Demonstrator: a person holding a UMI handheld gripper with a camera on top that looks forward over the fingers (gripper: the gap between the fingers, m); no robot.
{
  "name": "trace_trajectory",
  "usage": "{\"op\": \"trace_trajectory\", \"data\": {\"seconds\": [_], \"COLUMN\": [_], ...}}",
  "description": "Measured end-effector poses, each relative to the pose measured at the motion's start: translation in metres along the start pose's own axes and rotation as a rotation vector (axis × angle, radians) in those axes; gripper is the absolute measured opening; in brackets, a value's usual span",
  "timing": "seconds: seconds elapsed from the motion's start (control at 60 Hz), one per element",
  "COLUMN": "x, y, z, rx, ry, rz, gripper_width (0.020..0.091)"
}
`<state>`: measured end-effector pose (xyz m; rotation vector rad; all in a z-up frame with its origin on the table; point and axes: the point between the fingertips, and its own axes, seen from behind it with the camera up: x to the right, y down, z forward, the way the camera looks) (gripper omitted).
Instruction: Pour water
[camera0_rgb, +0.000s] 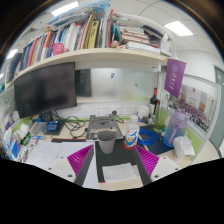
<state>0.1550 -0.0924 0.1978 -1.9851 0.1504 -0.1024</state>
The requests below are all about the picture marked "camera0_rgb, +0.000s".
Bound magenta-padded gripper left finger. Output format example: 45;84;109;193
46;143;96;187

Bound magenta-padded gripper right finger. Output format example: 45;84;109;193
133;144;182;187

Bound clear plastic water bottle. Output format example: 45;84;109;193
124;114;140;150

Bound small blue box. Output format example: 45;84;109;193
46;120;60;132

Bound flat round red coaster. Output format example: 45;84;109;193
121;139;138;152

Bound white tissue on mat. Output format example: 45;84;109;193
101;162;138;184

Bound clear plastic box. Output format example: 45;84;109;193
29;121;48;136

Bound grey textured cup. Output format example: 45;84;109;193
96;129;118;155

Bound stack of white tissues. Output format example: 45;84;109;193
12;122;31;141

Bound white ceramic jar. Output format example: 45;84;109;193
137;104;150;120

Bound grey metal laptop stand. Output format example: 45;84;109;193
85;113;124;141

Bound dark wine bottle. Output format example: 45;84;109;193
149;87;159;116

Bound group photo poster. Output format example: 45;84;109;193
174;84;214;133

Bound black computer monitor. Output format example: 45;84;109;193
13;62;78;123

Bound purple hanging banner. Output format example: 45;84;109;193
163;58;187;99

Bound ceiling lights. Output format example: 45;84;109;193
6;0;194;59

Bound coiled blue cable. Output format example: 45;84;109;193
137;129;161;147

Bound tangled black cable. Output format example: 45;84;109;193
53;111;88;139

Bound white wall socket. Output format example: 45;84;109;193
110;104;123;116
124;104;135;115
95;105;108;117

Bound wall shelf with books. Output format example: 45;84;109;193
6;0;178;84

